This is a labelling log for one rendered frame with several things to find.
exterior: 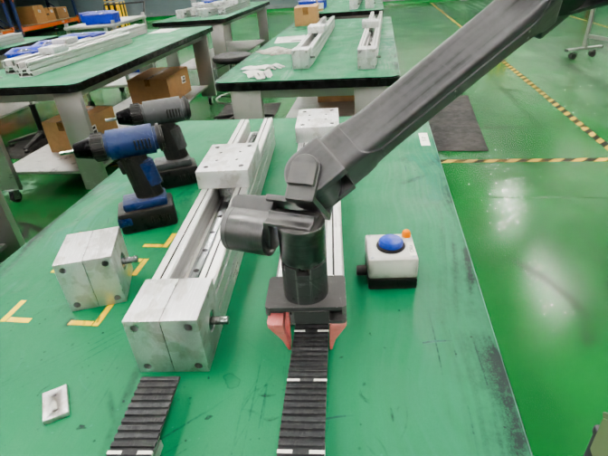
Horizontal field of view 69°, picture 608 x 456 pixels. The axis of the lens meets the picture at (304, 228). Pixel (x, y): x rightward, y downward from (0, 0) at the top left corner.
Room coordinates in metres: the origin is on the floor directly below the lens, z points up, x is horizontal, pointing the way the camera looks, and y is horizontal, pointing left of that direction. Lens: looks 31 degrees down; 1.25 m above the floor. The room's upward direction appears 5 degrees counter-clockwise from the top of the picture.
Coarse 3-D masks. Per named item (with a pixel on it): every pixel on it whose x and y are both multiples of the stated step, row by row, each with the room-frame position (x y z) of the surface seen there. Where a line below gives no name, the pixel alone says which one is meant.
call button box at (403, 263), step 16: (368, 240) 0.64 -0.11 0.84; (368, 256) 0.59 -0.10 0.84; (384, 256) 0.59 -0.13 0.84; (400, 256) 0.59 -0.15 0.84; (416, 256) 0.58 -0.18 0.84; (368, 272) 0.58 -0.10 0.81; (384, 272) 0.58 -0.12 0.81; (400, 272) 0.58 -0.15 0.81; (416, 272) 0.58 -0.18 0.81; (368, 288) 0.58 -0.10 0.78; (384, 288) 0.58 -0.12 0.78; (400, 288) 0.58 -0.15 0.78
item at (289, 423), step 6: (282, 420) 0.32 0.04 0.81; (288, 420) 0.32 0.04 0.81; (294, 420) 0.32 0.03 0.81; (300, 420) 0.32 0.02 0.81; (306, 420) 0.32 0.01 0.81; (312, 420) 0.32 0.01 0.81; (318, 420) 0.32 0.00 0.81; (324, 420) 0.32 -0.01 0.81; (282, 426) 0.31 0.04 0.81; (288, 426) 0.31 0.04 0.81; (294, 426) 0.31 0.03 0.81; (300, 426) 0.31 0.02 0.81; (306, 426) 0.31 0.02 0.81; (312, 426) 0.31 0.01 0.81; (318, 426) 0.31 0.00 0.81; (324, 426) 0.31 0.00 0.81
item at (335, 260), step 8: (304, 144) 1.07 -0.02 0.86; (336, 208) 0.72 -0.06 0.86; (336, 216) 0.69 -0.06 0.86; (328, 224) 0.66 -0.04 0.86; (336, 224) 0.66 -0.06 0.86; (328, 232) 0.64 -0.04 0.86; (336, 232) 0.64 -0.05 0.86; (328, 240) 0.61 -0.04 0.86; (336, 240) 0.61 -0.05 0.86; (328, 248) 0.59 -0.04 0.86; (336, 248) 0.59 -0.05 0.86; (328, 256) 0.57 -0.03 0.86; (336, 256) 0.56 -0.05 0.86; (280, 264) 0.55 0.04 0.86; (328, 264) 0.54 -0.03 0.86; (336, 264) 0.54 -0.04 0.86; (280, 272) 0.53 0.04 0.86; (328, 272) 0.52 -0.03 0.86; (336, 272) 0.52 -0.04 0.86
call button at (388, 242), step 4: (384, 236) 0.63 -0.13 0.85; (388, 236) 0.63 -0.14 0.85; (392, 236) 0.63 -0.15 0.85; (396, 236) 0.62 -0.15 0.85; (380, 240) 0.62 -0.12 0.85; (384, 240) 0.62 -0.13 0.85; (388, 240) 0.62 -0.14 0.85; (392, 240) 0.61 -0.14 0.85; (396, 240) 0.61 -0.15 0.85; (400, 240) 0.61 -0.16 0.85; (380, 244) 0.61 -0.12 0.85; (384, 244) 0.61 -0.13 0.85; (388, 244) 0.60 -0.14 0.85; (392, 244) 0.60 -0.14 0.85; (396, 244) 0.60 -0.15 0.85; (400, 244) 0.60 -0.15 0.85; (384, 248) 0.60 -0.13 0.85; (388, 248) 0.60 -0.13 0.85; (392, 248) 0.60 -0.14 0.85; (396, 248) 0.60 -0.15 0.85
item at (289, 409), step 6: (288, 408) 0.34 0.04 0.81; (294, 408) 0.34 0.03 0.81; (300, 408) 0.34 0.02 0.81; (306, 408) 0.34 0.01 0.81; (312, 408) 0.34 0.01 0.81; (318, 408) 0.34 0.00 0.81; (324, 408) 0.34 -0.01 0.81; (282, 414) 0.33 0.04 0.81; (288, 414) 0.33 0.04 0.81; (294, 414) 0.33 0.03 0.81; (300, 414) 0.33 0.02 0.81; (306, 414) 0.33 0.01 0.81; (312, 414) 0.33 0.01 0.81; (318, 414) 0.33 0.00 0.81; (324, 414) 0.33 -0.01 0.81
